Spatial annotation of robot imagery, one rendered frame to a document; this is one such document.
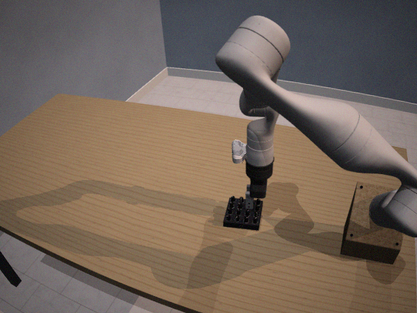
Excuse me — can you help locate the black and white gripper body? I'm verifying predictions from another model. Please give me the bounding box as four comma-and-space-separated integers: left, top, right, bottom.
232, 140, 274, 199

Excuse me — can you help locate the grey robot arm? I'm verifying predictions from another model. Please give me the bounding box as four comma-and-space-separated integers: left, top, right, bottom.
216, 16, 417, 237

